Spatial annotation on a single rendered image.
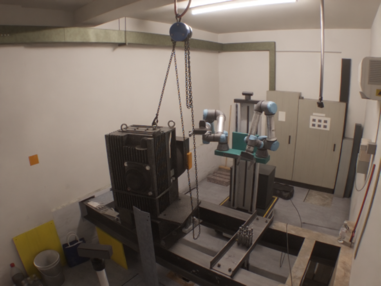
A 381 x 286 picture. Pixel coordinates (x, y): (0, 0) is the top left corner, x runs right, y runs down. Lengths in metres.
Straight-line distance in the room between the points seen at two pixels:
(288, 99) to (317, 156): 1.11
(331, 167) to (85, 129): 3.90
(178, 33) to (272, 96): 2.96
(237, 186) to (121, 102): 1.85
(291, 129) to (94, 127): 3.24
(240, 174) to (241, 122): 0.68
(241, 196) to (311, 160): 1.74
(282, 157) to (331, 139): 0.97
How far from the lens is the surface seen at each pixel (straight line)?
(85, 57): 3.04
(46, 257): 3.14
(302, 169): 4.75
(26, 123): 2.68
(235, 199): 3.41
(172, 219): 2.21
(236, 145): 3.08
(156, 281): 2.53
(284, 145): 4.69
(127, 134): 2.20
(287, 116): 4.57
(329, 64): 4.62
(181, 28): 1.94
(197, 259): 2.15
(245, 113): 3.03
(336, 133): 4.47
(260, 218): 2.67
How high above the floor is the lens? 2.12
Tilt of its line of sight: 16 degrees down
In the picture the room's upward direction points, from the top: 2 degrees counter-clockwise
